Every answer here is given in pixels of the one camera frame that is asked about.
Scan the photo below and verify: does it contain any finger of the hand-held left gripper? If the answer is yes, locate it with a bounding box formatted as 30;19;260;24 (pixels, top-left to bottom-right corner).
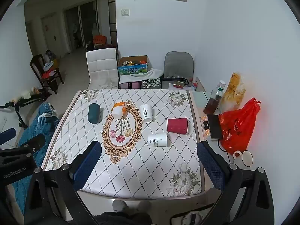
19;133;46;152
0;127;17;145

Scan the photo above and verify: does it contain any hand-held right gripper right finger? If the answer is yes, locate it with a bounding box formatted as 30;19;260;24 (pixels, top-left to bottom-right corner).
197;142;275;225

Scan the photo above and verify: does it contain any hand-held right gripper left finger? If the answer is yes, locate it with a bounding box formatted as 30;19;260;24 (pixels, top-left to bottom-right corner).
23;141;102;225

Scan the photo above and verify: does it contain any white cup green print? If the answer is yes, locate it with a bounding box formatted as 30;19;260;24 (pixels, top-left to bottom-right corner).
147;133;167;147

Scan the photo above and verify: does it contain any dark green cup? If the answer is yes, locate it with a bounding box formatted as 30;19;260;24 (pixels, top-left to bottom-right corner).
88;103;101;124

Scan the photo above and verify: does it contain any red paper cup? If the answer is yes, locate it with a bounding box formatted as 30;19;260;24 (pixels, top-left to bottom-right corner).
166;118;189;135

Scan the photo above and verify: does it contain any orange and white cup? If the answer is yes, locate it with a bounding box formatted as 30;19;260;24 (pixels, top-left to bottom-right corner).
112;101;128;119

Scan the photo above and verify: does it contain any white cup black print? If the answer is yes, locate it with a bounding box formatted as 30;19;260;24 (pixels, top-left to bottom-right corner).
139;103;152;124

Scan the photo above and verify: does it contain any blue quilted blanket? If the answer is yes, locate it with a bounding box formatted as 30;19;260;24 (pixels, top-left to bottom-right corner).
12;102;60;214

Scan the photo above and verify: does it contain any black folding stand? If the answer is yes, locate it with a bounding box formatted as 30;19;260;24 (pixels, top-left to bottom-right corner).
0;88;53;129

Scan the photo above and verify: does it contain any white enamel mug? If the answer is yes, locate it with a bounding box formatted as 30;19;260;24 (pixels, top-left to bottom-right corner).
232;150;253;167

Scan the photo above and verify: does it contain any orange white packet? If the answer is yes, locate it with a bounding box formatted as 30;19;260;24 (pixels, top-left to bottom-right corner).
201;115;212;140

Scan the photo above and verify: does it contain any black phone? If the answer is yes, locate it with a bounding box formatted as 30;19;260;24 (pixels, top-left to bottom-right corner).
207;114;223;139

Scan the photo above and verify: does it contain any floral quilted tablecloth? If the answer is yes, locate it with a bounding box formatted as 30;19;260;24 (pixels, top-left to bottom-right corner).
42;89;209;200

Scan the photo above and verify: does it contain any beige plush toy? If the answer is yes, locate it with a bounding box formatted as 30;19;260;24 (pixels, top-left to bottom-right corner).
14;87;40;102

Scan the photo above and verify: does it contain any red plastic bag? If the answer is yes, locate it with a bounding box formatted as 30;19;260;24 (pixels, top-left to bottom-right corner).
218;98;261;155

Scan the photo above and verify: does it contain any white slipper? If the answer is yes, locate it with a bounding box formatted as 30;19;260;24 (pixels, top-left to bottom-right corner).
137;201;152;212
112;200;128;212

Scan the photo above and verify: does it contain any brown tea plastic bottle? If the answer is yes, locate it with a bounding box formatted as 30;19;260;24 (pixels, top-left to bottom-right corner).
203;80;226;115

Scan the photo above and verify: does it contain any person's dark clothing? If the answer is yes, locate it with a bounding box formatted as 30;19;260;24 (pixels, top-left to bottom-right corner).
94;211;153;225

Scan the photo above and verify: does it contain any pile of clothes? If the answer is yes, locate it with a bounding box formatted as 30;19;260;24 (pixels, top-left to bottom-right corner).
42;50;60;79

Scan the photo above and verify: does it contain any dark wooden chair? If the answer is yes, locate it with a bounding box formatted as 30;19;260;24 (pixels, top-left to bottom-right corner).
30;54;65;95

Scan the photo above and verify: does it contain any yellow snack bag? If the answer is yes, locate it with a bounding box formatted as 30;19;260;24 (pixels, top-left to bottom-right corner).
220;72;246;113

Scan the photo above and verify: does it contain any pink storage box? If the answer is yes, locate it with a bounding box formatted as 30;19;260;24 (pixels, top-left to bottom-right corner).
119;81;141;90

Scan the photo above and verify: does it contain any white padded chair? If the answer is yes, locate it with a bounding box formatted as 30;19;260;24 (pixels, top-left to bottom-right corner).
86;48;119;90

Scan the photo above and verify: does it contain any black white patterned bag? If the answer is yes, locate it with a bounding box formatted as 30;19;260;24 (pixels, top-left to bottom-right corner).
141;77;162;89

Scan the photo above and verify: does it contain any printed cardboard box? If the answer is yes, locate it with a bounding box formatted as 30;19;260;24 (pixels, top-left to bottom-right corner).
117;55;150;75

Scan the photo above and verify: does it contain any brown wooden door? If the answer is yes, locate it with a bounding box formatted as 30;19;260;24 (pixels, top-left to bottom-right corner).
42;14;59;55

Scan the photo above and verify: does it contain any grey padded chair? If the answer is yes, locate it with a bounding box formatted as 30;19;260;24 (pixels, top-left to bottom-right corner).
163;51;195;89

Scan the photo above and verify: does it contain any white cloth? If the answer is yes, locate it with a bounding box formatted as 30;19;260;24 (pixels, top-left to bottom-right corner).
119;68;163;85

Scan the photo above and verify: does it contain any orange bag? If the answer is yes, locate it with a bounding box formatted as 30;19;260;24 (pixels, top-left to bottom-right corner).
92;35;108;45

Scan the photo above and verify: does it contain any glass sliding door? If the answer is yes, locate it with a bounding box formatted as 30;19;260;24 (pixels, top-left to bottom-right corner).
63;0;99;50

